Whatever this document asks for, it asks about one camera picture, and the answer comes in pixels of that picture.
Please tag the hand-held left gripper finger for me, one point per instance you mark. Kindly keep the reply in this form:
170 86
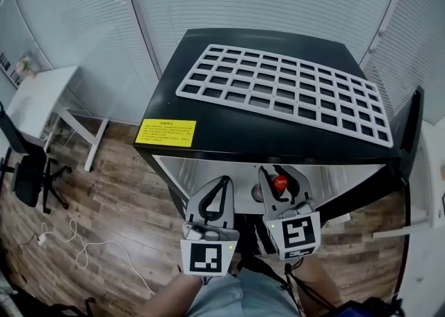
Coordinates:
193 209
228 208

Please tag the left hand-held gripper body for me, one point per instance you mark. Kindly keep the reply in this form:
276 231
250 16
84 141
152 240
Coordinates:
205 256

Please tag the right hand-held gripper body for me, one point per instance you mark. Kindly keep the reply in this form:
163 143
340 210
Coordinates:
299 235

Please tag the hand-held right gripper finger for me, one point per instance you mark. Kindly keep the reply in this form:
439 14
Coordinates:
303 190
266 197

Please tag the dark cola bottle red cap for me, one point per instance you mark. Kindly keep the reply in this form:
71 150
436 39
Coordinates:
280 181

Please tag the black mini fridge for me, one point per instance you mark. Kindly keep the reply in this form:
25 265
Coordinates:
243 128

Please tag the person's left forearm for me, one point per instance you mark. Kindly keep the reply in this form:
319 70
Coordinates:
167 298

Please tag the person's right forearm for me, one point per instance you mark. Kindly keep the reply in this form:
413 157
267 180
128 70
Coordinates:
320 281

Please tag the person's grey shirt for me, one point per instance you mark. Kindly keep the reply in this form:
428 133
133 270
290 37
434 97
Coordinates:
240 298

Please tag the white grid tray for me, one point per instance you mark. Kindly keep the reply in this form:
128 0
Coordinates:
277 94

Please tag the white power adapter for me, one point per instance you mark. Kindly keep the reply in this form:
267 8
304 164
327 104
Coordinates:
42 239

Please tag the black office chair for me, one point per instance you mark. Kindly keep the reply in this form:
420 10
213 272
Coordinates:
28 183

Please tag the white desk with flowers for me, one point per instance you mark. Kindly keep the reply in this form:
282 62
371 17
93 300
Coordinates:
38 96

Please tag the pink flower bunch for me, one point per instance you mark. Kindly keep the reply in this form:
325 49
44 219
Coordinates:
24 64

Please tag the white wall shelf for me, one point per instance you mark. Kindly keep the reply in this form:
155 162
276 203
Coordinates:
8 70

